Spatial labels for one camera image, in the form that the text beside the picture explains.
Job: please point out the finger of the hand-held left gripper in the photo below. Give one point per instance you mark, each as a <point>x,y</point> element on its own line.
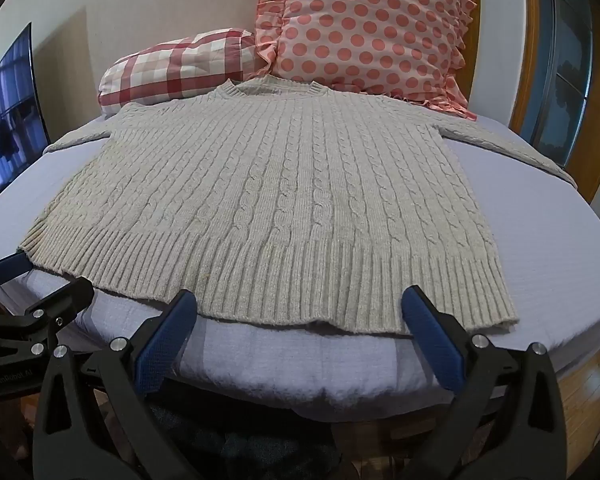
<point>9,266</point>
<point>55,305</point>

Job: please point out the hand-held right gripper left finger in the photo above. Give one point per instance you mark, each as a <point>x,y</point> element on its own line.
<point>161,342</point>

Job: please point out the flat screen television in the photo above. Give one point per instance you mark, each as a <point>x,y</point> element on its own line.
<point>15,110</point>

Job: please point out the wooden framed window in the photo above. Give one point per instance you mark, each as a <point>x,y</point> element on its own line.
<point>565,70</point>

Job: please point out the pink polka dot pillow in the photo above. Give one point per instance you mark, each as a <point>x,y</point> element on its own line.
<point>365,30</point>

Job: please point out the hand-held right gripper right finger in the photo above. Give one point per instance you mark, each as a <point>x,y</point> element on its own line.
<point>434,345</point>

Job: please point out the bed with lavender sheet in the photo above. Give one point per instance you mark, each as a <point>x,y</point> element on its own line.
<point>530,240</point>

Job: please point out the red checked pillow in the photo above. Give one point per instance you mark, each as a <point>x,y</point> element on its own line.
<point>175,67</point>

